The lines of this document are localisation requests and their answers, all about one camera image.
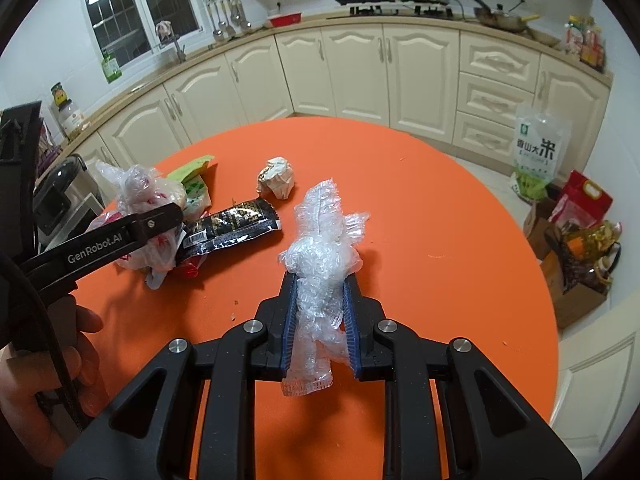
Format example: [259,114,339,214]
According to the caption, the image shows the paper ball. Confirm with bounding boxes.
[256,156,295,200]

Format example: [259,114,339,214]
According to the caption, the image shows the large cooking oil bottle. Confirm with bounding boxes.
[560,220,623,281]

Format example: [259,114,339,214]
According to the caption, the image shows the black gas stove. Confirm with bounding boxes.
[327,2,466,22]

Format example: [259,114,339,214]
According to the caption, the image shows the cream panel door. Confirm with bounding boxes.
[550,285,640,456]

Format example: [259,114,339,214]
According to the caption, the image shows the group of condiment bottles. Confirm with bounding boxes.
[565,15,607,72]

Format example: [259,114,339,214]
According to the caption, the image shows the clear green rice bag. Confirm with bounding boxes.
[511,110,573,201]

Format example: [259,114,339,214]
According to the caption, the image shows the red rice bag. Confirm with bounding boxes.
[550,170,613,231]

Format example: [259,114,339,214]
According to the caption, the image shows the orange round table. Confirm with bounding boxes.
[67,116,560,480]

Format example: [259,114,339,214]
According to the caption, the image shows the grey black rice cooker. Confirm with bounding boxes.
[32,155,101,236]

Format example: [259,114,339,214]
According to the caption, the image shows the metal sink faucet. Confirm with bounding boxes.
[157,35,187,63]

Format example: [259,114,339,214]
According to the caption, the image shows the purple utensil holder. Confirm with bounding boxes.
[36,120,60,176]

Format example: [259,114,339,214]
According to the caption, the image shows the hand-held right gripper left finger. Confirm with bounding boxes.
[52,270,301,480]

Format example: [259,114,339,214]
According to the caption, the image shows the cream lower kitchen cabinets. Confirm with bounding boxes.
[70,5,613,171]

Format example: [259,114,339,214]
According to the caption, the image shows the pink printed plastic bag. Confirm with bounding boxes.
[90,210,186,291]

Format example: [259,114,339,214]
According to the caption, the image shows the person's left hand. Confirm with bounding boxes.
[0,305,103,468]

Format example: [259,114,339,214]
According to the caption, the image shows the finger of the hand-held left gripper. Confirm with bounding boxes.
[0,101,43,261]
[20,201,185,306]

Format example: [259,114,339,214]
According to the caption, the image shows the black snack wrapper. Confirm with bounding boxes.
[172,197,282,281]

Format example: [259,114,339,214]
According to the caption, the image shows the steel wok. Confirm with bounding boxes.
[469,0,541,31]

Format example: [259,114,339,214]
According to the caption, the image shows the white lidded jar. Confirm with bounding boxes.
[57,100,86,141]

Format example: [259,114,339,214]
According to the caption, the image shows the green dish soap bottle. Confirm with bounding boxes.
[101,47,123,85]

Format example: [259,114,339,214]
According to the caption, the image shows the metal shelf rack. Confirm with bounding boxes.
[45,192,106,251]

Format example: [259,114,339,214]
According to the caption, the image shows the red plastic basin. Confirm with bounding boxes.
[267,11,305,28]

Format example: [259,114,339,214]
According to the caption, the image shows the hanging kitchen utensils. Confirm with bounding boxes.
[202,0,253,43]

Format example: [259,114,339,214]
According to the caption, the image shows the clear plastic wrap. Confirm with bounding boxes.
[277,177,371,398]

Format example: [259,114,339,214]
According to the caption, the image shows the brown cardboard box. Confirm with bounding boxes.
[524,200,608,331]

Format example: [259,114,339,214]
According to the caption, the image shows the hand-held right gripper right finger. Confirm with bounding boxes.
[341,272,583,480]

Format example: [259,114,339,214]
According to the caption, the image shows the kitchen window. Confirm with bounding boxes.
[77,0,201,58]

